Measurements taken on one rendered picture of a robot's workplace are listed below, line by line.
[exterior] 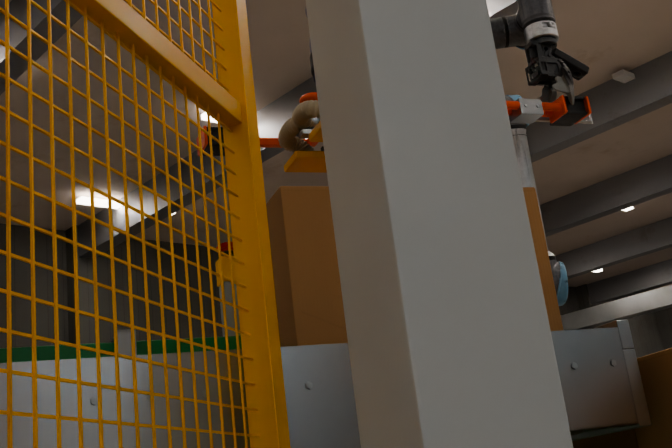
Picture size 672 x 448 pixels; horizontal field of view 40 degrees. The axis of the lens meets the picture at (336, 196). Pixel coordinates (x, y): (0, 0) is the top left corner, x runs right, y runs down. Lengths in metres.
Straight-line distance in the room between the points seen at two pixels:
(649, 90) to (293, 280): 7.64
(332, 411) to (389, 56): 0.82
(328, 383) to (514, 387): 0.76
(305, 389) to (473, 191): 0.76
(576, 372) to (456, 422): 1.01
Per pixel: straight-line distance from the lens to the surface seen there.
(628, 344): 1.97
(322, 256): 1.87
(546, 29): 2.62
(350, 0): 1.04
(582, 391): 1.89
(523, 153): 3.23
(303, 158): 2.23
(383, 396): 0.95
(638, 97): 9.33
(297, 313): 1.82
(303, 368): 1.65
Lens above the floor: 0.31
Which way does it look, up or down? 19 degrees up
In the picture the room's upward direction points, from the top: 7 degrees counter-clockwise
